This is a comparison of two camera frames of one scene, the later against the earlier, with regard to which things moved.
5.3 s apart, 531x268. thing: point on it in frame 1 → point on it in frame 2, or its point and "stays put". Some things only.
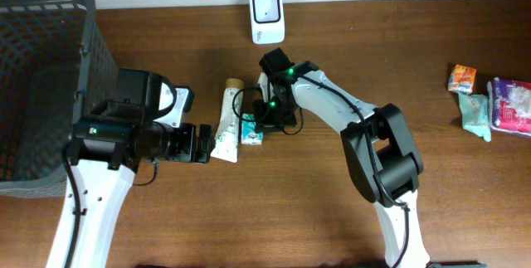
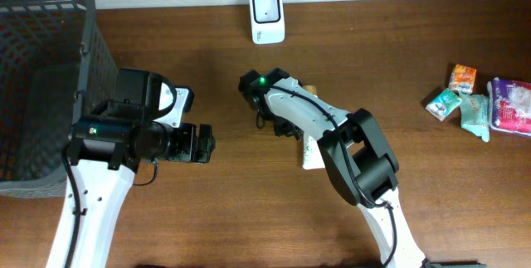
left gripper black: x=186 y=153 stays put
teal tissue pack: x=249 y=135 → x=444 y=104
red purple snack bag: x=511 y=106 stays put
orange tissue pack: x=460 y=79 stays put
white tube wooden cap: x=226 y=146 → x=312 y=159
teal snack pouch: x=476 y=114 stays put
